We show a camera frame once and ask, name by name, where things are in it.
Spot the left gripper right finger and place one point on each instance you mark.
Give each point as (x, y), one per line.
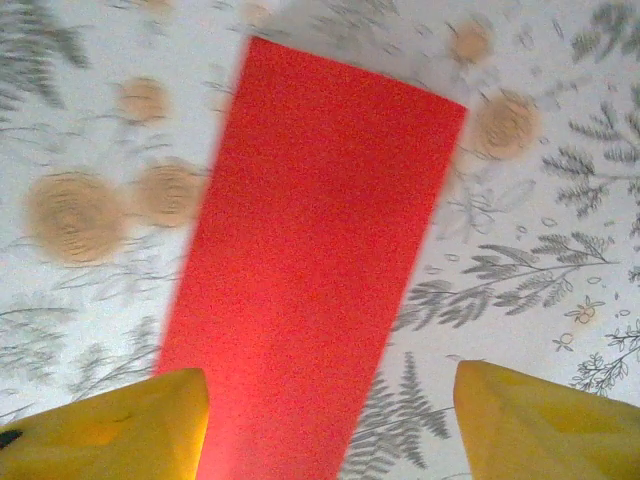
(545, 430)

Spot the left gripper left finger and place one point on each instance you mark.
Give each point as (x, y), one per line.
(110, 430)

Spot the red cloth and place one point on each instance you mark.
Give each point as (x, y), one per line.
(310, 250)

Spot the floral patterned table cover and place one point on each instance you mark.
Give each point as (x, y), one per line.
(500, 225)

